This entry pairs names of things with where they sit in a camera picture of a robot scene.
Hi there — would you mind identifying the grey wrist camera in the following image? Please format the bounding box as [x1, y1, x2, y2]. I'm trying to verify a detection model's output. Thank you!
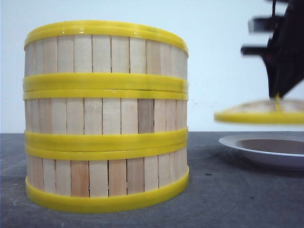
[247, 16, 284, 33]

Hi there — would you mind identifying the front bamboo steamer basket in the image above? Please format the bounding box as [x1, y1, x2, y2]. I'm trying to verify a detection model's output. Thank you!
[26, 148, 189, 213]

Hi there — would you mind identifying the white plate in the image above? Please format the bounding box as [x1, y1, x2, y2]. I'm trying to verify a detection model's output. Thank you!
[219, 134, 304, 171]

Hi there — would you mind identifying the woven bamboo steamer lid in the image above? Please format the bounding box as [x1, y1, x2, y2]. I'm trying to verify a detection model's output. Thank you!
[214, 95, 304, 124]

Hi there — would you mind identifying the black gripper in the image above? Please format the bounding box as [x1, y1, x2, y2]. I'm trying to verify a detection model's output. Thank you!
[241, 0, 304, 98]

